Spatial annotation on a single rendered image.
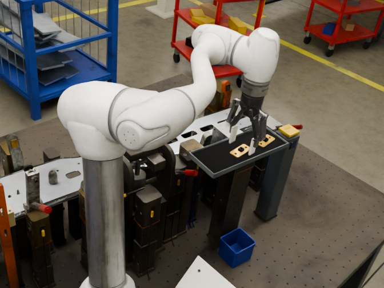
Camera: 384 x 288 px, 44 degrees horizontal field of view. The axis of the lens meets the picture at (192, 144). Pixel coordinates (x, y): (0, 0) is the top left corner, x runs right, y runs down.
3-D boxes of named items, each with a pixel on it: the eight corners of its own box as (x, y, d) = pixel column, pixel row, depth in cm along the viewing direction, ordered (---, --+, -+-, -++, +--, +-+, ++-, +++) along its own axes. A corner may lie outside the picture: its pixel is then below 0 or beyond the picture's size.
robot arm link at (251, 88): (260, 86, 147) (256, 102, 150) (276, 78, 152) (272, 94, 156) (237, 74, 151) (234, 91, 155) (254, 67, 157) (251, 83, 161)
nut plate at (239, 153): (243, 144, 173) (244, 141, 172) (251, 149, 171) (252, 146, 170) (229, 152, 168) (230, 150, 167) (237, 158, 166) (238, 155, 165)
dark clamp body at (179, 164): (165, 224, 200) (174, 152, 177) (182, 243, 193) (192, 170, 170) (151, 231, 196) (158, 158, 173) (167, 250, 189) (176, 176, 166)
